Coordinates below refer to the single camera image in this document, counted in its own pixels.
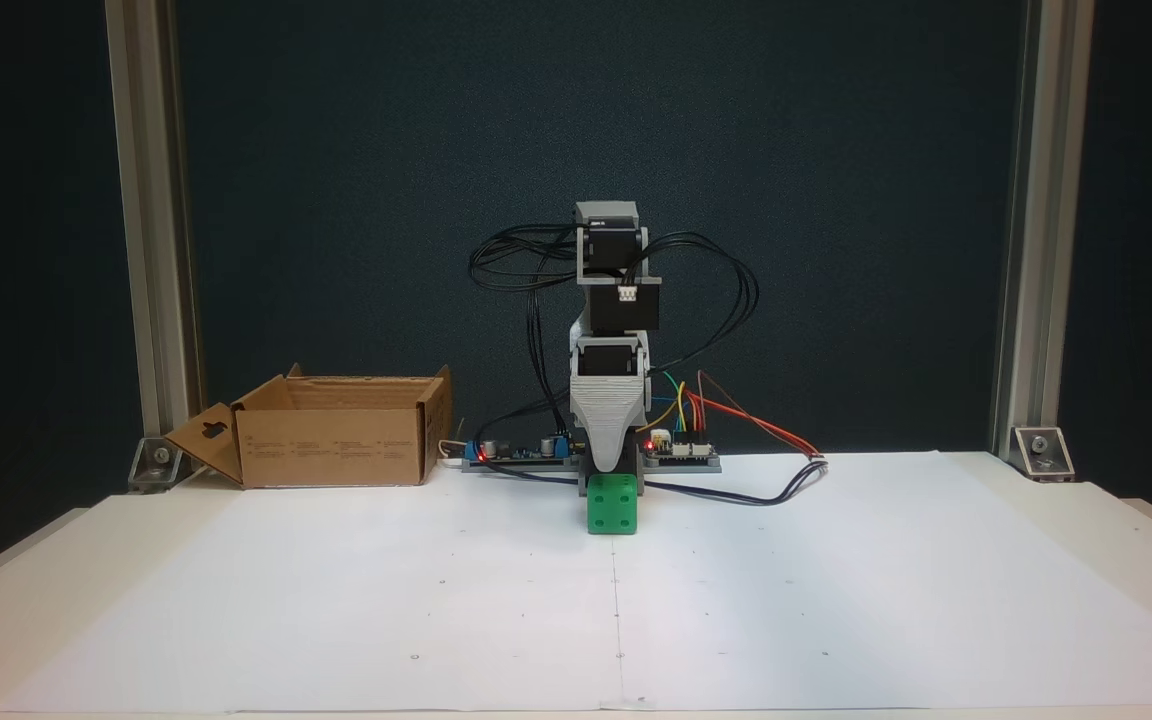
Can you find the brown cardboard box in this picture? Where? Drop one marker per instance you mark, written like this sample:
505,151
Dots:
336,445

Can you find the aluminium profile post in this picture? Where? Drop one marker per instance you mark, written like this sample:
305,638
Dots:
151,200
1041,200

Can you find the green dice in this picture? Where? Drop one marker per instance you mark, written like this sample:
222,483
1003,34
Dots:
612,505

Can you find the large white paper sheet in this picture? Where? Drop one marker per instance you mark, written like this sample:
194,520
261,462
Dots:
436,620

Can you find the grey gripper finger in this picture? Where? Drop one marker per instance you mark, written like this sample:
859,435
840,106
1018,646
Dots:
609,415

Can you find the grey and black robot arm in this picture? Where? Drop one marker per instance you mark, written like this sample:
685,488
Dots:
621,308

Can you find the aluminium corner bracket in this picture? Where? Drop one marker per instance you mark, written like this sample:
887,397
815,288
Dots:
158,465
1043,452

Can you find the circuit board with jumper pins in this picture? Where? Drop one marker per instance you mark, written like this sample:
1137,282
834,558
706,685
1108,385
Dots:
681,455

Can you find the blue circuit board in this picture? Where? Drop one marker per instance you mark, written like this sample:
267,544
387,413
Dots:
526,455

